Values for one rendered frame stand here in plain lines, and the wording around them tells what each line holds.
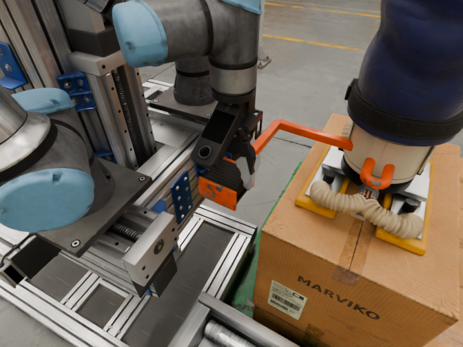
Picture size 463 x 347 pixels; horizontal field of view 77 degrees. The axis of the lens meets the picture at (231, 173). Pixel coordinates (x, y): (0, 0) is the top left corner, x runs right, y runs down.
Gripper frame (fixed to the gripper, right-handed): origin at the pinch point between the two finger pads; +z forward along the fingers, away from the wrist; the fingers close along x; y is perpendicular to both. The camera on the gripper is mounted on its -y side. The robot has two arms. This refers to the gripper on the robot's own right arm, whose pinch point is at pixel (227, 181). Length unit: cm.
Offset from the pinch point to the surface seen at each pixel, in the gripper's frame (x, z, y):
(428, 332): -46, 22, 1
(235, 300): 9, 108, 20
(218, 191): -0.5, -1.5, -4.5
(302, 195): -12.8, 11.2, 14.6
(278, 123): -0.9, -0.8, 23.7
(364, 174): -24.0, -0.8, 15.1
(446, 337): -63, 53, 21
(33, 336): 83, 108, -43
